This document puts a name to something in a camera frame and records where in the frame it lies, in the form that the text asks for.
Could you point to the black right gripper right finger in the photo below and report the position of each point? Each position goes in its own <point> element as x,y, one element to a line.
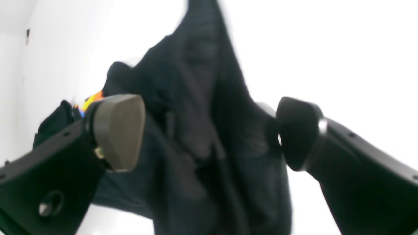
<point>367,191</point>

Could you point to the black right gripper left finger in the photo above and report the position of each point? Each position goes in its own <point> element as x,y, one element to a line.
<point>49,190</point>

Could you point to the black T-shirt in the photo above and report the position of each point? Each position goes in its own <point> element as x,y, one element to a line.
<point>210,162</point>

